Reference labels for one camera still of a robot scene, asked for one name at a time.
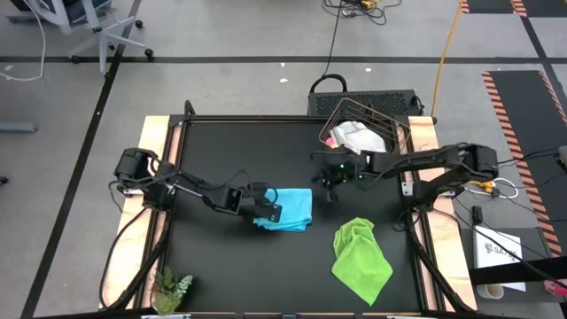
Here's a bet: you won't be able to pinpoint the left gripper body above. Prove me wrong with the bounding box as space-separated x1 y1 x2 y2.
238 183 280 216

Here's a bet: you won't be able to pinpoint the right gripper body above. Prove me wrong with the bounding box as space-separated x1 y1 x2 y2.
316 152 369 190

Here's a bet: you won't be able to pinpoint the light blue microfiber towel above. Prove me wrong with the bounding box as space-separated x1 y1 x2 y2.
252 188 314 233

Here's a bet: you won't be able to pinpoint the grey waffle microfiber towel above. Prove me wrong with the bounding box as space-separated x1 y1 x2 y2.
330 120 387 155

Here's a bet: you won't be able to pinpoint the black wire basket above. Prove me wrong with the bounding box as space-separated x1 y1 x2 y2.
318 97 412 157

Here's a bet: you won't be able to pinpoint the green microfiber towel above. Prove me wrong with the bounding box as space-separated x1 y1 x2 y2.
330 216 394 307

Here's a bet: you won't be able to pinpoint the black computer case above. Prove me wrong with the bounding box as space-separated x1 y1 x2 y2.
307 89 424 117

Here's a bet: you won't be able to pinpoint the wooden table side board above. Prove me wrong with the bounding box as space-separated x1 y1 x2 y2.
100 115 172 309
407 115 478 311

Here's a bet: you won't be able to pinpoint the small potted green plant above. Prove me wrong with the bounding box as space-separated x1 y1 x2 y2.
150 265 195 315

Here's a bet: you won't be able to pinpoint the yellow power splitter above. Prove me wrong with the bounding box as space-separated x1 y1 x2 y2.
464 179 496 194

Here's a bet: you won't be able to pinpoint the white label box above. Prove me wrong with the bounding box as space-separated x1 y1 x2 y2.
472 224 527 292

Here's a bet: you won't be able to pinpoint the beige tape roll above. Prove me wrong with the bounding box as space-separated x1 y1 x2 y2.
476 283 505 300

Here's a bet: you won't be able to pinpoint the black hazard-striped floor mat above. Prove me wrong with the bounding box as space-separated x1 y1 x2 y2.
460 0 528 18
481 69 567 258

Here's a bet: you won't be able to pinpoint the white office chair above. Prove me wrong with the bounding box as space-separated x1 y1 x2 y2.
6 0 155 76

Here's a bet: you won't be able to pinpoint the pink object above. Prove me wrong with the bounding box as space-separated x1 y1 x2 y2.
543 279 567 297

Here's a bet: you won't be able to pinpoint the grey furniture foot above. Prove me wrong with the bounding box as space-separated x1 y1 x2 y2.
0 120 39 134

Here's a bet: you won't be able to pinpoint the black aluminium table frame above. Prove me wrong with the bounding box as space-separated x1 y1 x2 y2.
99 99 478 319

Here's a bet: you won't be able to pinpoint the black hanging cable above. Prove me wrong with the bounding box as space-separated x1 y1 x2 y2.
308 0 349 95

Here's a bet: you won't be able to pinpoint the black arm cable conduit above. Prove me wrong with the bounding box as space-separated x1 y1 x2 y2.
99 207 172 311
400 207 475 314

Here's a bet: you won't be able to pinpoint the black cable tangle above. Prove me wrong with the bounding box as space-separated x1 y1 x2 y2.
322 0 404 26

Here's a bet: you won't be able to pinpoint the yellow hanging cable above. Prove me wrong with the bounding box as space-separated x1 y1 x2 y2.
431 0 464 117

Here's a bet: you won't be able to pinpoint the white cable loop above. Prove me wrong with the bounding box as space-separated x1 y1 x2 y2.
464 176 520 200

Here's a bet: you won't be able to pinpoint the black floor cables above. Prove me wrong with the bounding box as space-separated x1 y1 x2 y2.
493 148 567 176

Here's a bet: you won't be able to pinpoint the white floor cable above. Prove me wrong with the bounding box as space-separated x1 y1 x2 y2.
0 0 48 82

